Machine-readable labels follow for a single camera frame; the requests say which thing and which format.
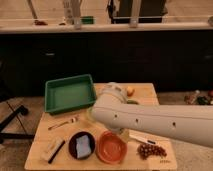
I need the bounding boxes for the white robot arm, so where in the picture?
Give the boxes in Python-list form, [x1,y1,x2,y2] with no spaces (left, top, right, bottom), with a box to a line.
[91,82,213,148]

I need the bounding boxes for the green plastic tray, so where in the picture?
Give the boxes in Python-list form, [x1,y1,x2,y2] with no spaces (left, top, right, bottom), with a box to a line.
[44,74,97,115]

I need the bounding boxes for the orange fruit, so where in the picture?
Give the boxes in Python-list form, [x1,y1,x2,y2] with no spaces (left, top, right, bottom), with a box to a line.
[126,86,135,97]

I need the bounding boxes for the orange bowl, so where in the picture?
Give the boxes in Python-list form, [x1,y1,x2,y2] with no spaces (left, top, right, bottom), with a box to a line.
[96,131,127,164]

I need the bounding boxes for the blue sponge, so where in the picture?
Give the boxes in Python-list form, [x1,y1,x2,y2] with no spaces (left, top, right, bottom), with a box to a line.
[76,135,91,158]

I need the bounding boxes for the green box on shelf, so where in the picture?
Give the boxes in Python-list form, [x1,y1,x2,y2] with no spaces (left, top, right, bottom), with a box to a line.
[81,16,94,24]

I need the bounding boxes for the bunch of red grapes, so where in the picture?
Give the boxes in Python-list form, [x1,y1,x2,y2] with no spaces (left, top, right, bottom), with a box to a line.
[137,143,167,160]

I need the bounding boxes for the black chair base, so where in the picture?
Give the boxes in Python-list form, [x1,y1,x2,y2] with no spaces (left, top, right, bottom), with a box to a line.
[0,102,34,144]

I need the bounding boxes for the small brush with wooden handle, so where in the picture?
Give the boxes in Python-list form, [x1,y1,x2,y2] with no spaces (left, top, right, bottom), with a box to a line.
[48,116,78,131]

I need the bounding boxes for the white handled knife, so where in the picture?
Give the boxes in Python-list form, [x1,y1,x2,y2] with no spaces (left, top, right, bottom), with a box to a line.
[129,134,156,145]

